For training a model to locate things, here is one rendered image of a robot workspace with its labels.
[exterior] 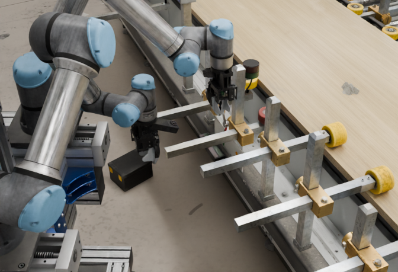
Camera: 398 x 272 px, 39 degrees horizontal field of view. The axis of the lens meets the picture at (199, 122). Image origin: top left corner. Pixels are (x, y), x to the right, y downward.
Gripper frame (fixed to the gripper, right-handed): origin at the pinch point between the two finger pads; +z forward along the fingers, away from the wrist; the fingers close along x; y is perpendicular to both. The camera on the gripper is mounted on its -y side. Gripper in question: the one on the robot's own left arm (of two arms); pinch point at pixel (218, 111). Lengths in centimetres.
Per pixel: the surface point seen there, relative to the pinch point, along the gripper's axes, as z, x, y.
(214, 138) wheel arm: 12.7, -1.2, -1.1
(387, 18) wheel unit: 14, 119, -57
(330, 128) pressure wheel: 0.9, 30.9, 23.4
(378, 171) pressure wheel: 1, 32, 48
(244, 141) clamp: 14.7, 9.5, 2.7
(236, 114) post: 6.8, 9.2, -4.5
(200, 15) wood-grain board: 9, 31, -90
